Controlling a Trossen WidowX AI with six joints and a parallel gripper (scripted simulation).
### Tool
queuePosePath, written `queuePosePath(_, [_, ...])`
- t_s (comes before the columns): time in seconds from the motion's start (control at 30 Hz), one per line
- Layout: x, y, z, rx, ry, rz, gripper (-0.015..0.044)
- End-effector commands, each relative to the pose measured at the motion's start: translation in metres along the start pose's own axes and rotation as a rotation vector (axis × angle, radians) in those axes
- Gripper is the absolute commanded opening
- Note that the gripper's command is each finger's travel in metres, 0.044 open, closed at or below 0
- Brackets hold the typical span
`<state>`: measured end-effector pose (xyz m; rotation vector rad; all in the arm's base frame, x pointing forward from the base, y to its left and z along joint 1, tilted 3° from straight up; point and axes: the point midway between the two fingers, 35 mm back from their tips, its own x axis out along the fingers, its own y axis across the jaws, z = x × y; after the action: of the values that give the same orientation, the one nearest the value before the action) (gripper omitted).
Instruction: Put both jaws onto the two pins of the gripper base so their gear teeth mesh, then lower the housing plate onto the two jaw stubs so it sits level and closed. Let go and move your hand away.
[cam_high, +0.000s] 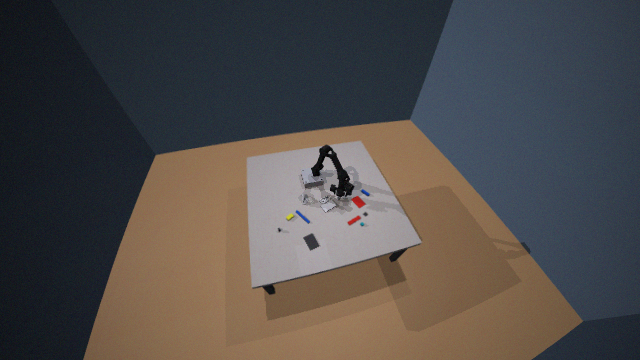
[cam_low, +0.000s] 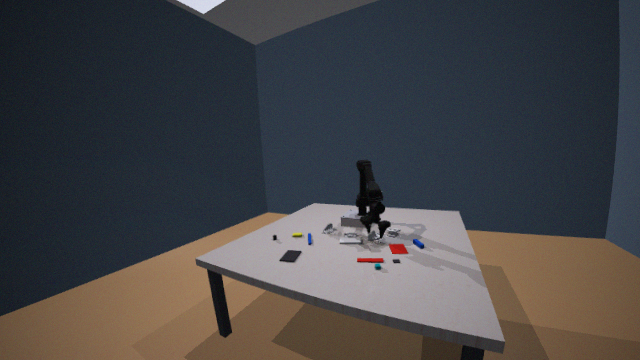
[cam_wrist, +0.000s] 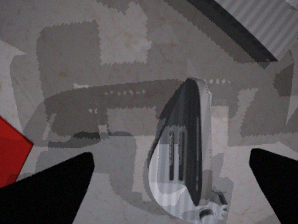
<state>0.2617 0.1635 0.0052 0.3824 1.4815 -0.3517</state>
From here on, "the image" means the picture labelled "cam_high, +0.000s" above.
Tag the red flat bar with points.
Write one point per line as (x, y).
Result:
(354, 220)

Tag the red square plate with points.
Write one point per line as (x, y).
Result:
(358, 201)

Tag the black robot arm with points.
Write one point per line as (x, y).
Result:
(341, 173)

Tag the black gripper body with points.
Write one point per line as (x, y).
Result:
(332, 188)

